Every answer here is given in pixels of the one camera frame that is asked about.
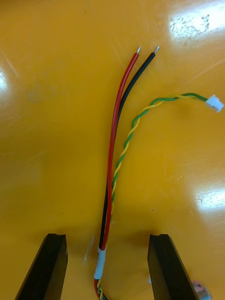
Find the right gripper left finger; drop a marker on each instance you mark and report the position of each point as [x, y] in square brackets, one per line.
[44, 269]

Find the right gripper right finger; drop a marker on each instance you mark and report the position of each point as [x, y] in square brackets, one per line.
[168, 269]

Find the yellow-orange plastic bin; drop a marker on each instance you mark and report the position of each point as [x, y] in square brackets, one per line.
[58, 140]

